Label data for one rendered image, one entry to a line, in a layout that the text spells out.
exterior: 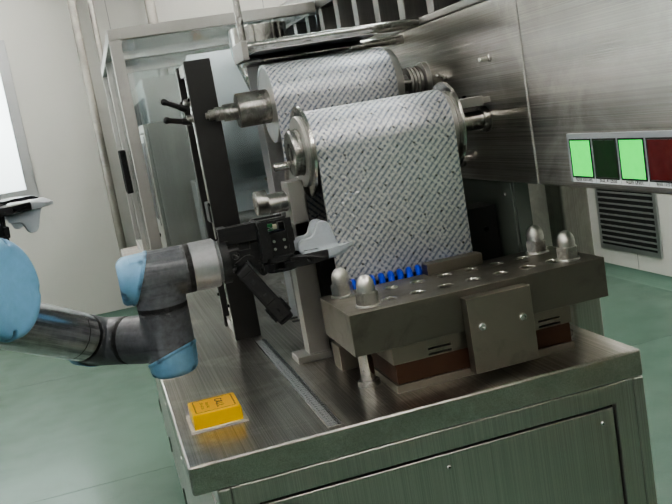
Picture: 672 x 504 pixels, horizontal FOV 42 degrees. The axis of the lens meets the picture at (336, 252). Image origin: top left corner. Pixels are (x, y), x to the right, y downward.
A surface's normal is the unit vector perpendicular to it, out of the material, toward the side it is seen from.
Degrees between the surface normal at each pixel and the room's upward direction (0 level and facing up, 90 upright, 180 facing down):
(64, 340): 112
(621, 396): 90
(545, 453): 90
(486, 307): 90
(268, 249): 90
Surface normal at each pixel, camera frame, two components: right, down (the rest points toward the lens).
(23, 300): 0.94, -0.17
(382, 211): 0.27, 0.11
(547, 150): -0.95, 0.20
